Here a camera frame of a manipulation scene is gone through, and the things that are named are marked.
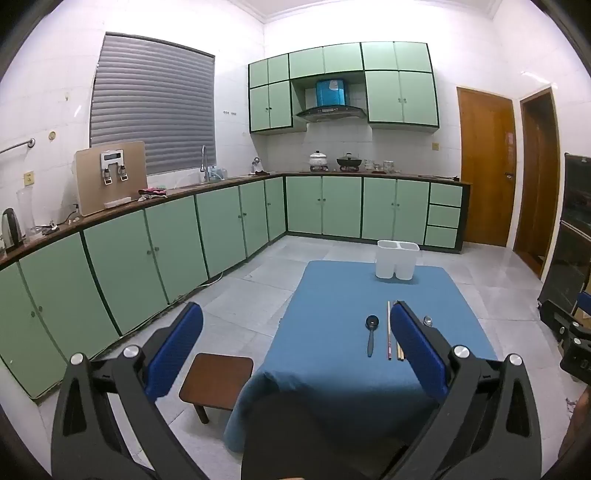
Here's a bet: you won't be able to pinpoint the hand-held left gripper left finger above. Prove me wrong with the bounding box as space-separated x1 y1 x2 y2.
51 302 206 480

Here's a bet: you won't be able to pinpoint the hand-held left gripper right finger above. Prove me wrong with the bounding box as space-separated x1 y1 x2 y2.
383 300 543 480

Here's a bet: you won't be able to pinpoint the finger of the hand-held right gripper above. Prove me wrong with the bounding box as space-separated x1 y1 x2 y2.
573 290 591 322
541 299 579 343

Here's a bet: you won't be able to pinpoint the white utensil holder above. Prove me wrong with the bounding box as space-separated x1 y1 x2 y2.
375 240 421 281

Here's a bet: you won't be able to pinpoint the brown wooden stool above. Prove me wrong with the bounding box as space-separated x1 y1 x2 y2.
178 353 254 424

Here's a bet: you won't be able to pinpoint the black glass-door cabinet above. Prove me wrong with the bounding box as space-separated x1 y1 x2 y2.
538 153 591 319

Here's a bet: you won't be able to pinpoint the blue tablecloth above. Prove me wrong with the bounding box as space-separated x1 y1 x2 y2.
224 260 499 455

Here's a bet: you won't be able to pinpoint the green base cabinets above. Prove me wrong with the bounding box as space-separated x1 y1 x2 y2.
0 175 471 400

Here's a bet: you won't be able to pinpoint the green cabinet drawer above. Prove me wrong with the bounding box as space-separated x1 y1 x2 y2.
427 205 461 228
428 183 463 207
424 226 459 248

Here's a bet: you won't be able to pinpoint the brown wooden doorway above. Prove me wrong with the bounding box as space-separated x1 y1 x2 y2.
513 88 561 278

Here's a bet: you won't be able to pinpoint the dark wooden countertop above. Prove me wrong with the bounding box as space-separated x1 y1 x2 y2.
0 172 472 271

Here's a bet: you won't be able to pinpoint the brown wooden door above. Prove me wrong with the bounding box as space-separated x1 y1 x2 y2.
457 86 516 247

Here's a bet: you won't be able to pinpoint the water dispenser with wooden panel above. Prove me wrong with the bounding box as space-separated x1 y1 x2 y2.
75 141 148 217

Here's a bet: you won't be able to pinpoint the gas stove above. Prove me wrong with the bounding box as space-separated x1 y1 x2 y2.
305 164 365 174

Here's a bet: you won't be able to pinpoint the clear glass pitcher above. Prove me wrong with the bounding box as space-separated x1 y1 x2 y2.
17 188 40 241

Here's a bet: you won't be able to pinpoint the dark electric kettle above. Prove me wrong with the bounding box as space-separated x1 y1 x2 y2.
1 208 24 252

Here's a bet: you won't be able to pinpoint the grey window blind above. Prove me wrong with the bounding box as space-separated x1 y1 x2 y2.
90 32 217 176

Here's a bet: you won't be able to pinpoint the range hood with blue film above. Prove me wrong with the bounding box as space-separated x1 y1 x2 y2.
295 78 368 123

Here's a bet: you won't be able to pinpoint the green wall cabinets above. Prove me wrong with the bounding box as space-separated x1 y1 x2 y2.
248 41 440 136

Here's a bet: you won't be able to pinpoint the metal wall rail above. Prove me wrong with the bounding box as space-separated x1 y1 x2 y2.
0 137 36 156

